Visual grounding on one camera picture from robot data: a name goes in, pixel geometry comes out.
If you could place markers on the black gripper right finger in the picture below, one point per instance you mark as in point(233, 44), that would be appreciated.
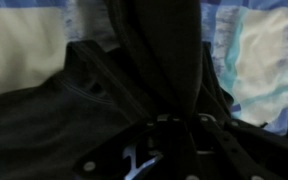
point(224, 156)

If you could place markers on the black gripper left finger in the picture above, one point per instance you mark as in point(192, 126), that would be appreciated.
point(117, 156)

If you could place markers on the black sweatshirt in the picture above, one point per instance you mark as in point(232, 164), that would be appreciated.
point(67, 126)

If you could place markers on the blue patchwork quilt bed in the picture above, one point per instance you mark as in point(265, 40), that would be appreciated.
point(267, 66)

